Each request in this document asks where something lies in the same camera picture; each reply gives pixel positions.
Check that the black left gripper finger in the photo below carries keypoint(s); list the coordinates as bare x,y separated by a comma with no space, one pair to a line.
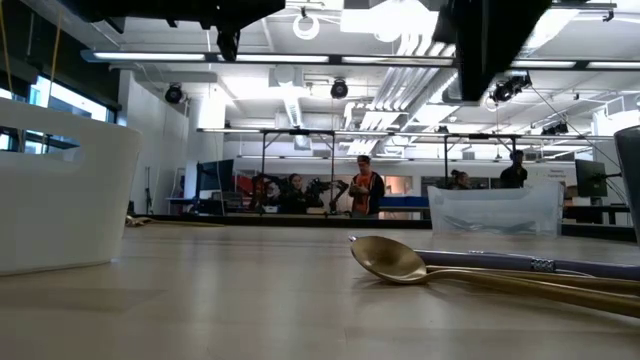
255,4
260,17

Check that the black spoon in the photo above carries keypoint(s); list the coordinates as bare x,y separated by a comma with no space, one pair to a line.
515,227
465,225

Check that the dark grey translucent bin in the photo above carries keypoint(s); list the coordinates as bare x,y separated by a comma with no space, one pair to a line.
630,190

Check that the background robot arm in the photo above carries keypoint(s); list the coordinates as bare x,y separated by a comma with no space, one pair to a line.
325,190

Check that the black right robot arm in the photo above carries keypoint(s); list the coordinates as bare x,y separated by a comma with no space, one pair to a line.
500,45

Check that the overhead light bar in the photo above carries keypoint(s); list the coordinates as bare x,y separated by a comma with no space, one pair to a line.
275,58

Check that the black computer monitor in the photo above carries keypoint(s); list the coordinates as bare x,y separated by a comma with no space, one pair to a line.
590,177
215,175

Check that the window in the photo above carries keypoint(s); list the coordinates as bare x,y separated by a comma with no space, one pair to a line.
65,100

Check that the person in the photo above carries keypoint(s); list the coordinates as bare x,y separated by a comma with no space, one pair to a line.
515,172
271,195
367,192
460,180
295,192

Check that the blue storage box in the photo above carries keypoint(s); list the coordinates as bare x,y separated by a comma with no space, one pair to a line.
405,201

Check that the white plastic bin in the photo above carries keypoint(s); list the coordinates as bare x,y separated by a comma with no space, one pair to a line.
60,210

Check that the clear plastic bin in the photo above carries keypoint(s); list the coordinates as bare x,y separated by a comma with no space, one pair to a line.
500,205

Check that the black background desk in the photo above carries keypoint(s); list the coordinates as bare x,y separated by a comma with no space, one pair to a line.
595,210

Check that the black ceiling camera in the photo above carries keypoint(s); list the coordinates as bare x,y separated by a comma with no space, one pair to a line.
339,89
555,129
510,87
173,93

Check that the black background rig frame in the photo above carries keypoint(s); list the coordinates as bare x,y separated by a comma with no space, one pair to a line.
263,160
446,160

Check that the black aluminium table frame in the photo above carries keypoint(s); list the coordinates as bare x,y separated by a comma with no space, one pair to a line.
300,221

